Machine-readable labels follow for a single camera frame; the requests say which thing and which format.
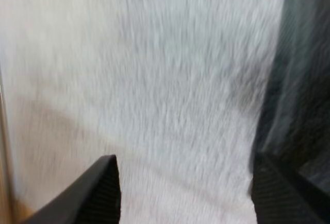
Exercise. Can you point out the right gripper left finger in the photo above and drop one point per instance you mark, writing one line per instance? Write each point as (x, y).
(92, 195)

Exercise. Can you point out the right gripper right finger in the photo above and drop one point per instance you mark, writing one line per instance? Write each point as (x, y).
(278, 198)

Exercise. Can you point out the grey-green towel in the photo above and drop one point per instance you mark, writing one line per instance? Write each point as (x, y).
(304, 100)

